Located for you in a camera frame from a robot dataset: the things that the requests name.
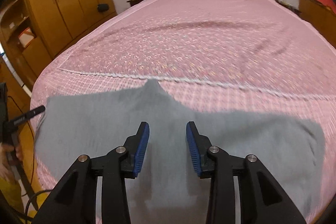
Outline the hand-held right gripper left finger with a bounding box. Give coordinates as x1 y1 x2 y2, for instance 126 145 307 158
31 122 151 224

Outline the low wooden cabinet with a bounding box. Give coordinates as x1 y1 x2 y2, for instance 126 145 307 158
299 0 336 38

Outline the black cable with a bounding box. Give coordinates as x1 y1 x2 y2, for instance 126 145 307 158
7 96 54 224

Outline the person's left hand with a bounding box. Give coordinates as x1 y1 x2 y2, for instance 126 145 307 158
0 144 24 180

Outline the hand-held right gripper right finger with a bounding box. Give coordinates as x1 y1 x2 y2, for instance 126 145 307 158
186 121 307 224

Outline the pink floral bedspread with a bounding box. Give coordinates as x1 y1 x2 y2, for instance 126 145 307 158
30 0 336 224

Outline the grey sweater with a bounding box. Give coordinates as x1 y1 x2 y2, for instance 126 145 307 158
34 80 326 219

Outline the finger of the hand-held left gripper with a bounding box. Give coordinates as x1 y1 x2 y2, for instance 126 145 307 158
7 105 46 130

